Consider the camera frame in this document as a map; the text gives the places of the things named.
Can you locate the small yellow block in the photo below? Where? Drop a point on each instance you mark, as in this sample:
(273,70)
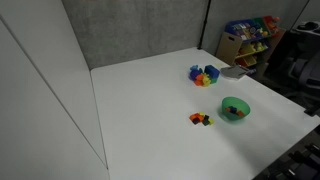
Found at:
(211,121)
(202,114)

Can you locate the small orange block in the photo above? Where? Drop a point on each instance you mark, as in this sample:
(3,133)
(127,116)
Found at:
(193,116)
(240,113)
(228,109)

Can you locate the small red block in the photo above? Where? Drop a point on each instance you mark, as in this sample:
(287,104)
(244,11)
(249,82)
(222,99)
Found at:
(198,117)

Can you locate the small dark purple block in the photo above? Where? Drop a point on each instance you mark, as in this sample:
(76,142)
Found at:
(195,121)

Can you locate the small dark green block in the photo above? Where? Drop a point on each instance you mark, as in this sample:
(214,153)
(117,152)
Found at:
(206,117)

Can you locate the small blue block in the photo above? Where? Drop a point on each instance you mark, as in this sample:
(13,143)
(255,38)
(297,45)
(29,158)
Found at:
(233,109)

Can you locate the green plastic bowl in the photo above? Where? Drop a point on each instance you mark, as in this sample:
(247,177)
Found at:
(235,104)

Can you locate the purple toy piece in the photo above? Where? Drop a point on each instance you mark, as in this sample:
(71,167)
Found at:
(193,74)

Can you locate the orange toy piece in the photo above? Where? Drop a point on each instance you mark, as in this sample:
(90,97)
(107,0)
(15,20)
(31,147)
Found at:
(199,79)

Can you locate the light blue toy piece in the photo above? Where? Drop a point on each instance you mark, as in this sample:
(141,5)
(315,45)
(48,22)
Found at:
(194,68)

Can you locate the yellow toy piece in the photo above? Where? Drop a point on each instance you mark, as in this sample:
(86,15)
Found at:
(206,81)

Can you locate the blue toy box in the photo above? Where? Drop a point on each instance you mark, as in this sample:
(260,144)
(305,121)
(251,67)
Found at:
(211,71)

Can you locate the green toy box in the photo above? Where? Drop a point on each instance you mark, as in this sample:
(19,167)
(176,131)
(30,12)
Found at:
(214,80)

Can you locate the grey metal plate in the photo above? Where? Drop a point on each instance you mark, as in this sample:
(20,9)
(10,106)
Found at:
(234,72)

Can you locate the black vertical pole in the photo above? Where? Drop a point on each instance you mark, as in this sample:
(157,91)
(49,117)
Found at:
(203,25)

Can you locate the wooden toy shelf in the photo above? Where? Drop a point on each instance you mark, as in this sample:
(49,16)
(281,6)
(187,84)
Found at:
(228,45)

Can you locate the yellow storage bin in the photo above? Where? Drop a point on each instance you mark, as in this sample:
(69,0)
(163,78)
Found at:
(247,49)
(250,60)

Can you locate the blue storage bin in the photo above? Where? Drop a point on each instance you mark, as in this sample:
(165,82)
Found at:
(240,29)

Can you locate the green storage bin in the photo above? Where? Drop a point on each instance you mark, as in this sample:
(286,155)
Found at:
(258,23)

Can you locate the red storage bin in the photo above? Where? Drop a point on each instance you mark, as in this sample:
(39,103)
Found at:
(270,20)

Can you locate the black office chair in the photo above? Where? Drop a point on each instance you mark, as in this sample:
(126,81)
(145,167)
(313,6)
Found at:
(306,68)

